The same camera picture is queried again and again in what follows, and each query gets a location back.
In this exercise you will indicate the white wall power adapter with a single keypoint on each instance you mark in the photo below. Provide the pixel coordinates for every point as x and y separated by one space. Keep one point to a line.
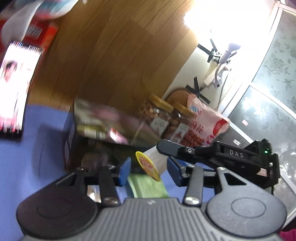
218 61

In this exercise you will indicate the right nut jar gold lid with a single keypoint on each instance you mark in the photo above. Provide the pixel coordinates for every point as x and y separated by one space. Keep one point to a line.
178 124

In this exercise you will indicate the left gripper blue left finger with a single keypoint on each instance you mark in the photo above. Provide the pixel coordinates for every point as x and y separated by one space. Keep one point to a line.
110 177

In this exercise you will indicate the pastel plush toy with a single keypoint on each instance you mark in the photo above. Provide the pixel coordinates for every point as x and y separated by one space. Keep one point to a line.
19 14

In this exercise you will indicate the wooden board on wall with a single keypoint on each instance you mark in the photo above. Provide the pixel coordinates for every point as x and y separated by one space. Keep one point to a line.
115 53

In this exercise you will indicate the pink twisted snack bag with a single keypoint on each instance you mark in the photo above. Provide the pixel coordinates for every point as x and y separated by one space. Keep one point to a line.
205 126

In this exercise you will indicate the black sheep tin box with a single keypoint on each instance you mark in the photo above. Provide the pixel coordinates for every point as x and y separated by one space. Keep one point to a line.
97 135

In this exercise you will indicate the nut jar gold lid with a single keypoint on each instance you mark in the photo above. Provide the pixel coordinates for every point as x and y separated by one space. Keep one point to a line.
178 124
156 113

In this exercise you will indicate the blue printed tablecloth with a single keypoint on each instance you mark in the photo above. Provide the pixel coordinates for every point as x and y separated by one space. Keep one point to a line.
30 164

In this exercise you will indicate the smartphone with video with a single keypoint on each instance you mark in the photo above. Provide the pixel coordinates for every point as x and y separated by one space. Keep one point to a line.
18 66

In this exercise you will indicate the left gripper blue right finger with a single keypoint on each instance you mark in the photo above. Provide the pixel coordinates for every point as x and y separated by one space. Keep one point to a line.
189 176

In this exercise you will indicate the small white yogurt cup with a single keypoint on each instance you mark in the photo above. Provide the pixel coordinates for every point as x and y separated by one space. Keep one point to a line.
152 162

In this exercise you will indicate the peanut bar packet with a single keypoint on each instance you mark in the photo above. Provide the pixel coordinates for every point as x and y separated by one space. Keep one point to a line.
93 191

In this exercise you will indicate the round wooden cutting board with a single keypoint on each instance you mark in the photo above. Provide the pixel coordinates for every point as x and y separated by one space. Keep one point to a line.
179 95

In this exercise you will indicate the left nut jar gold lid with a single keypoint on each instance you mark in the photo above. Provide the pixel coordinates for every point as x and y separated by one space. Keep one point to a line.
156 113

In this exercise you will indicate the red biscuit gift box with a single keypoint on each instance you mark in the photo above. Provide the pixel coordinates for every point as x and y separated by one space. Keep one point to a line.
40 34

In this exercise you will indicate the frosted glass door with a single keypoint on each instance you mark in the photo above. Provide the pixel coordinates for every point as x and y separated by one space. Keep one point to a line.
264 106

